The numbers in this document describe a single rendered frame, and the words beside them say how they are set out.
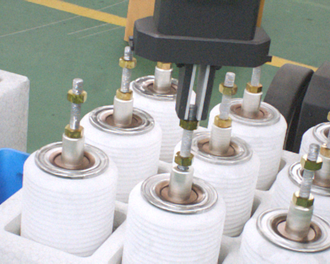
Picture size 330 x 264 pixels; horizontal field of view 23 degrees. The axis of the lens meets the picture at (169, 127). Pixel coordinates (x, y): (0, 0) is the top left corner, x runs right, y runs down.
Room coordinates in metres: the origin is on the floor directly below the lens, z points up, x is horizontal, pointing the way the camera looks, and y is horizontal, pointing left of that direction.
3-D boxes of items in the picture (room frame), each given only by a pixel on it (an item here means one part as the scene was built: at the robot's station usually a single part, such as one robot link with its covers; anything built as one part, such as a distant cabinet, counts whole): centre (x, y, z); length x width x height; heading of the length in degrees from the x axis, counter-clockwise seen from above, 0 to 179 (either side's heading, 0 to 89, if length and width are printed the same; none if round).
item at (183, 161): (0.67, -0.02, 0.29); 0.02 x 0.02 x 0.01; 18
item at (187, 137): (0.67, -0.02, 0.31); 0.01 x 0.01 x 0.08
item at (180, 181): (0.67, -0.02, 0.26); 0.02 x 0.02 x 0.03
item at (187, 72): (0.67, -0.01, 0.37); 0.03 x 0.02 x 0.06; 11
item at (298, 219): (0.63, -0.13, 0.26); 0.02 x 0.02 x 0.03
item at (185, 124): (0.67, -0.02, 0.33); 0.02 x 0.02 x 0.01; 18
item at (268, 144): (0.90, -0.10, 0.16); 0.10 x 0.10 x 0.18
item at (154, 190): (0.67, -0.02, 0.25); 0.08 x 0.08 x 0.01
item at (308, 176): (0.63, -0.13, 0.30); 0.01 x 0.01 x 0.08
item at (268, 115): (0.90, -0.10, 0.25); 0.08 x 0.08 x 0.01
